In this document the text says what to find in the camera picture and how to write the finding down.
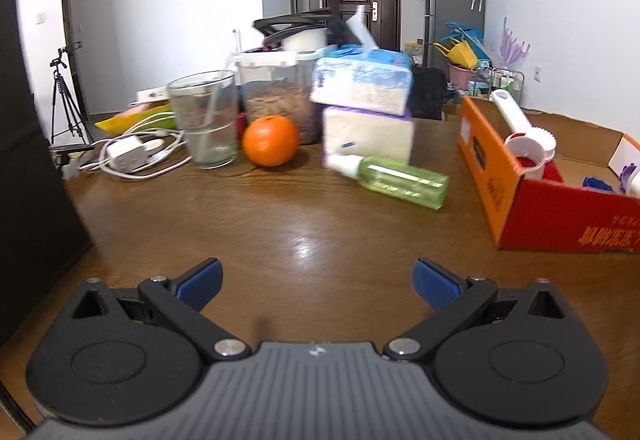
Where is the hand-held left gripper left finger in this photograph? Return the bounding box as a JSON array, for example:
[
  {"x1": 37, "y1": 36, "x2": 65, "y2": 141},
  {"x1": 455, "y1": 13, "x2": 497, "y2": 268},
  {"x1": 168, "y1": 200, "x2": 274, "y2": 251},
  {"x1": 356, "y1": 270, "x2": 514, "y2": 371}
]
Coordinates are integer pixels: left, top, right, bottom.
[{"x1": 60, "y1": 258, "x2": 252, "y2": 363}]

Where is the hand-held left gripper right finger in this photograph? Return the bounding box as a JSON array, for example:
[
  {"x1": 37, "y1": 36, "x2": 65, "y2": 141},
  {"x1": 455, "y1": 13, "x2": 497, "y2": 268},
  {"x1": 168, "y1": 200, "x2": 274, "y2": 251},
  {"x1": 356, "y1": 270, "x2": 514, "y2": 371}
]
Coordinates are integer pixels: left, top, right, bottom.
[{"x1": 384, "y1": 258, "x2": 576, "y2": 363}]

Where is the red cardboard box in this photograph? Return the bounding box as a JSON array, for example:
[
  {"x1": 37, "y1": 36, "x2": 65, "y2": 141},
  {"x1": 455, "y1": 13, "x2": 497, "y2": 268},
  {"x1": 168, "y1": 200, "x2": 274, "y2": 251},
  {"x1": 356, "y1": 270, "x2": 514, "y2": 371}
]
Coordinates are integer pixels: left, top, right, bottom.
[{"x1": 459, "y1": 94, "x2": 640, "y2": 255}]

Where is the tall white cap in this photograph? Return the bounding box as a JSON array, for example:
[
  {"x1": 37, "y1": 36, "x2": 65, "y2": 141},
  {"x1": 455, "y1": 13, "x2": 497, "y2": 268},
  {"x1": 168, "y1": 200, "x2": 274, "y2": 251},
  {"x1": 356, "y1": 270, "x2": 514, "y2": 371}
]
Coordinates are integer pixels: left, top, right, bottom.
[{"x1": 504, "y1": 134, "x2": 546, "y2": 179}]

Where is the small white cap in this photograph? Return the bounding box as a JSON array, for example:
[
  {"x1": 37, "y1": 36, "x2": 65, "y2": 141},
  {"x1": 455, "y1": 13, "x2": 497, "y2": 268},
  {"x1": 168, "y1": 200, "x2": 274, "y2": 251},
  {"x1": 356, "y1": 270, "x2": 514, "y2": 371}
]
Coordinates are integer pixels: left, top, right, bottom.
[{"x1": 530, "y1": 126, "x2": 557, "y2": 163}]

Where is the red and white lint brush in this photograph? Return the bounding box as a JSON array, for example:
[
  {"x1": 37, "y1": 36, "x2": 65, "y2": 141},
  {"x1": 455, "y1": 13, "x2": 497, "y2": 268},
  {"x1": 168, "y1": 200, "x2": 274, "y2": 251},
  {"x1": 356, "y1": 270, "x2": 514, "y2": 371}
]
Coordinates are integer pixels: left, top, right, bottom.
[{"x1": 491, "y1": 90, "x2": 563, "y2": 183}]

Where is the purple bottle cap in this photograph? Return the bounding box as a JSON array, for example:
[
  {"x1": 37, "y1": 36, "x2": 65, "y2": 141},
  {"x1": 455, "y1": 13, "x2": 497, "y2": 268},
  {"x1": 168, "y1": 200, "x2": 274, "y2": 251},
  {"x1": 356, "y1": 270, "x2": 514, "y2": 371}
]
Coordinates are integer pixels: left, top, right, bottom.
[{"x1": 619, "y1": 163, "x2": 640, "y2": 193}]

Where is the green spray bottle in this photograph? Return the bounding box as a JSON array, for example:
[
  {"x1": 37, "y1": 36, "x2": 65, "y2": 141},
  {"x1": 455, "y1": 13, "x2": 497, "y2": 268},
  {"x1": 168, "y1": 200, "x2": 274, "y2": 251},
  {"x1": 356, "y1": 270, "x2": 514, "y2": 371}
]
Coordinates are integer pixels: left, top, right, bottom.
[{"x1": 325, "y1": 154, "x2": 450, "y2": 211}]

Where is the orange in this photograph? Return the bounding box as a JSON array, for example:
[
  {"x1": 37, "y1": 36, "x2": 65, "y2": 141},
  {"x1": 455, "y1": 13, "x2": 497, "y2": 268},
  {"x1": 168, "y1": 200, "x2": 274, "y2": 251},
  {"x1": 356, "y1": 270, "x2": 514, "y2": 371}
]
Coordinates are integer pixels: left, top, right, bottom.
[{"x1": 242, "y1": 115, "x2": 300, "y2": 167}]

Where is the clear drinking glass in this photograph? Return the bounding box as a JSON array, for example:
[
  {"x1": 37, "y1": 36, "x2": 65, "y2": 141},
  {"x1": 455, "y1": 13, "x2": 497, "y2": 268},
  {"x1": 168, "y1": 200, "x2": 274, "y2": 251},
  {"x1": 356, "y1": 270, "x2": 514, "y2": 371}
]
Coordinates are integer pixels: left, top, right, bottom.
[{"x1": 167, "y1": 70, "x2": 240, "y2": 169}]

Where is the yellow packet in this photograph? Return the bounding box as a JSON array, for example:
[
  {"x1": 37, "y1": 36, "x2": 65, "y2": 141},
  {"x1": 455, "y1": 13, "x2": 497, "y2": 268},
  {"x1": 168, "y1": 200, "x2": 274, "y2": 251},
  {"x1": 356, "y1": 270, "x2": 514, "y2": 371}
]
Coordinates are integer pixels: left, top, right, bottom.
[{"x1": 95, "y1": 102, "x2": 173, "y2": 133}]

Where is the black backpack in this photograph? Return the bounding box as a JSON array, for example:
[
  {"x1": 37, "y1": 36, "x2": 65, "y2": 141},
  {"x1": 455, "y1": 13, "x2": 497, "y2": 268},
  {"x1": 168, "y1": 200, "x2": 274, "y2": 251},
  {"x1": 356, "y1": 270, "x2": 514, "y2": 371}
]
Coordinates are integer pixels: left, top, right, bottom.
[{"x1": 410, "y1": 67, "x2": 449, "y2": 121}]

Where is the clear plastic food container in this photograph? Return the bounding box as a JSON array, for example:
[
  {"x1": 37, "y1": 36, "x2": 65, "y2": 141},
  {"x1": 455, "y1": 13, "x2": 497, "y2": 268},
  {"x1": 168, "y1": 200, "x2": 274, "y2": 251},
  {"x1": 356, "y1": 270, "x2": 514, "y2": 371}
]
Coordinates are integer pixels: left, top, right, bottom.
[{"x1": 234, "y1": 44, "x2": 337, "y2": 145}]

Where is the pink bucket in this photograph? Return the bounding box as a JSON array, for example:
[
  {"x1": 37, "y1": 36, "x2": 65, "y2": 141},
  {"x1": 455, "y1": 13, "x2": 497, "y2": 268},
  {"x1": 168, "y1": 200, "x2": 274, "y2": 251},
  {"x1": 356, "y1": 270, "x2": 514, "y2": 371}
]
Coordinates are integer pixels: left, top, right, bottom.
[{"x1": 447, "y1": 62, "x2": 476, "y2": 93}]

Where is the metal trolley rack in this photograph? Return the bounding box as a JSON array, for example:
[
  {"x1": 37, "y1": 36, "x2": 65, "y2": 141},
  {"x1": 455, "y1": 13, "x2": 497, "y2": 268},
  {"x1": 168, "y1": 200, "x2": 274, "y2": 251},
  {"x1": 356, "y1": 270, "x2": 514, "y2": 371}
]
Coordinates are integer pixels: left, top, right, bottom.
[{"x1": 472, "y1": 60, "x2": 525, "y2": 106}]

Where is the blue tissue pack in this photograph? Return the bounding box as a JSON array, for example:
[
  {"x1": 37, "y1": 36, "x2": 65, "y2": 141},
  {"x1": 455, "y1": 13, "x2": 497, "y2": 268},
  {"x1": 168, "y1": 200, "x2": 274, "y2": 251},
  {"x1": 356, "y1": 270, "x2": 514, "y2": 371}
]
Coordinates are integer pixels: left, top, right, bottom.
[{"x1": 309, "y1": 4, "x2": 415, "y2": 115}]

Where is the black tripod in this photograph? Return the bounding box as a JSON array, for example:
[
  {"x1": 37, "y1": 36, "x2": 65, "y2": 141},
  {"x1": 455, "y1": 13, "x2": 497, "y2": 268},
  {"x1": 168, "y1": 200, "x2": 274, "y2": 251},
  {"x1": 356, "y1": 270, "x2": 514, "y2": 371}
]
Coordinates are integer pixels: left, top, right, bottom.
[{"x1": 49, "y1": 42, "x2": 93, "y2": 145}]

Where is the white charger with cable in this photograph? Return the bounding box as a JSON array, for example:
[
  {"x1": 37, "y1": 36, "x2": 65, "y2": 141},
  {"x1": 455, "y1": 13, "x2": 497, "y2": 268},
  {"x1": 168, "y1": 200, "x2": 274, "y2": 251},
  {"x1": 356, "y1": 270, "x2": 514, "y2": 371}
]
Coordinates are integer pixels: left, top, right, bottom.
[{"x1": 92, "y1": 112, "x2": 193, "y2": 181}]

